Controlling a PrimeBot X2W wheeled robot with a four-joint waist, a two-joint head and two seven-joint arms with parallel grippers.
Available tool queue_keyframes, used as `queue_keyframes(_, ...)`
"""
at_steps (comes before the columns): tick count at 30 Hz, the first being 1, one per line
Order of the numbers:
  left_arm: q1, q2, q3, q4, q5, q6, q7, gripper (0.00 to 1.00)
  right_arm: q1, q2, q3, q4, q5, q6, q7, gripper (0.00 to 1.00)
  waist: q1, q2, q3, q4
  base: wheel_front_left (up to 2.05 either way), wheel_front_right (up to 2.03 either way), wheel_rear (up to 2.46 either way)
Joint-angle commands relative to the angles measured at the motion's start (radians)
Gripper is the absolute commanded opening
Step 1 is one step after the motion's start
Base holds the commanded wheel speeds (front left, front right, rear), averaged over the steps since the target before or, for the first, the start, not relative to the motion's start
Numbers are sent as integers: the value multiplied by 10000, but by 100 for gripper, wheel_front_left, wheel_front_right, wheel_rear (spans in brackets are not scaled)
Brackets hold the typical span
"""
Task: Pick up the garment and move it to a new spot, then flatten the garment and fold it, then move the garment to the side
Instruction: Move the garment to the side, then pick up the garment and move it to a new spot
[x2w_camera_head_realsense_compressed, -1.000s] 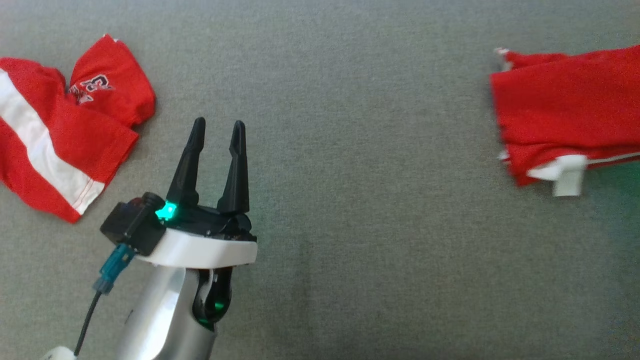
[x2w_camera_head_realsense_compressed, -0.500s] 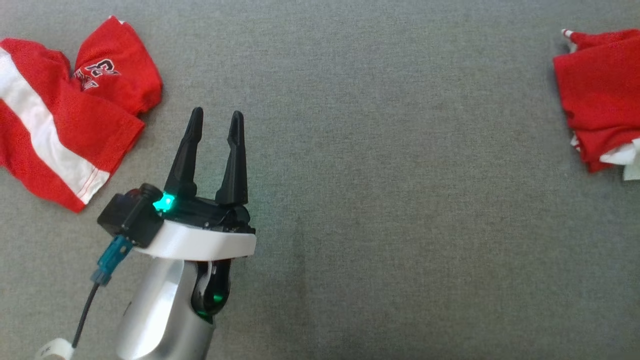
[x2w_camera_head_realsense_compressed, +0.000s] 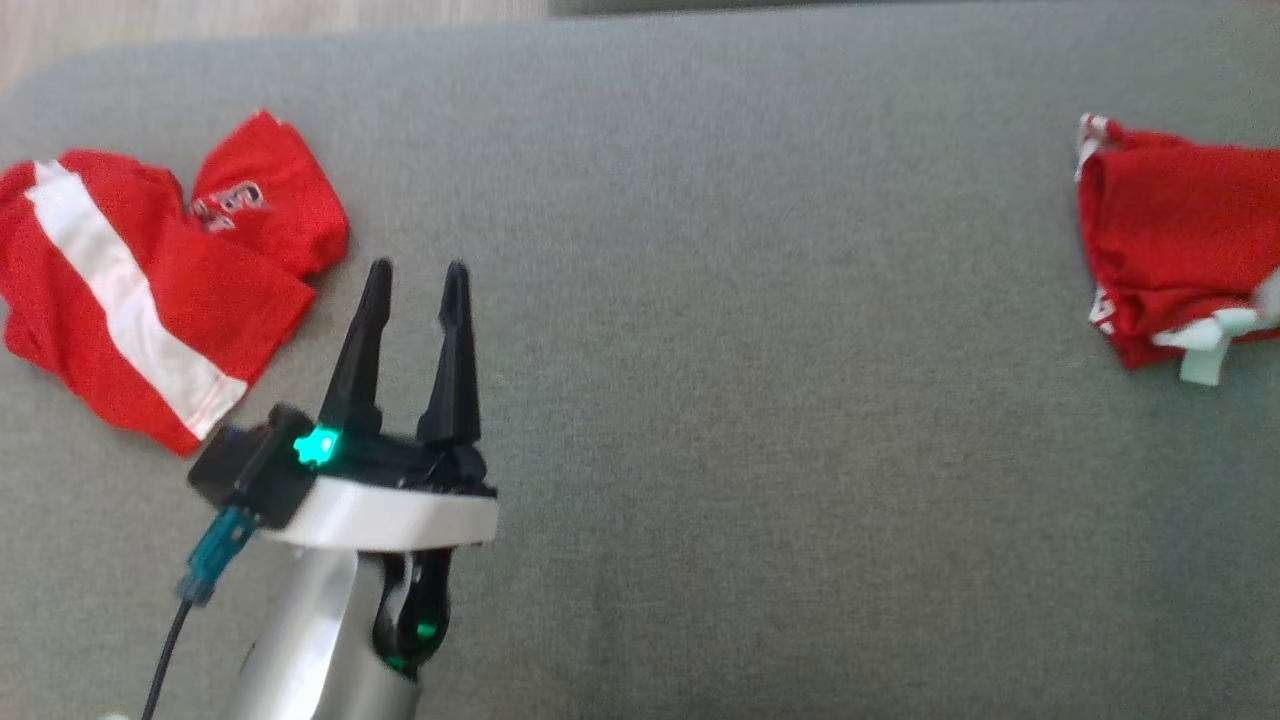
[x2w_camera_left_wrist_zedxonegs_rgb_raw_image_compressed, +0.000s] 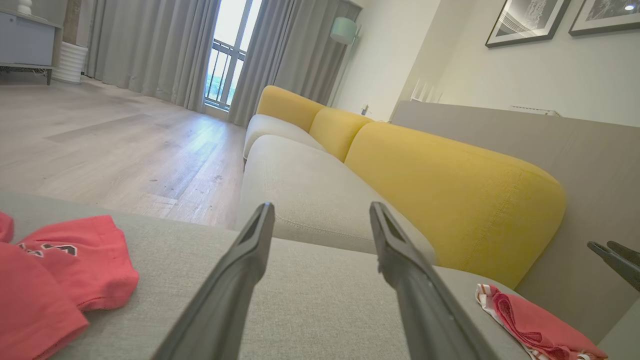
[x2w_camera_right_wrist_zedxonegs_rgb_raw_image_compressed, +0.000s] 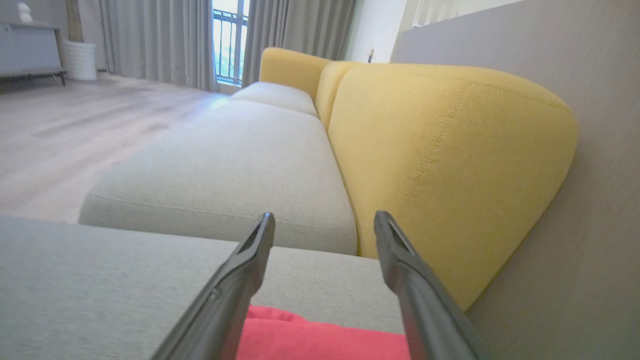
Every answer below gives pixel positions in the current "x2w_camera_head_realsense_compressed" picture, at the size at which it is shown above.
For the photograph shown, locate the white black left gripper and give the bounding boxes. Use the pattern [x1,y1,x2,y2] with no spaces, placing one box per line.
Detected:
[261,259,499,550]

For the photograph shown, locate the red shorts with white stripe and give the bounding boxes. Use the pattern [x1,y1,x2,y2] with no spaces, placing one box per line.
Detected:
[0,109,351,458]

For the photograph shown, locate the red basketball jersey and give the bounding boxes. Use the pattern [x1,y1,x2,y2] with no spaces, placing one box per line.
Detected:
[1075,112,1280,387]

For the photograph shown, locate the grey sofa seat cushion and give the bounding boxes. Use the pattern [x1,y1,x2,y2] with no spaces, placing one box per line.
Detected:
[0,0,1280,720]

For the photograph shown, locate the black left cable blue plug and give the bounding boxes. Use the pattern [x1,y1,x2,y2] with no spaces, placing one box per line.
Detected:
[140,504,260,720]

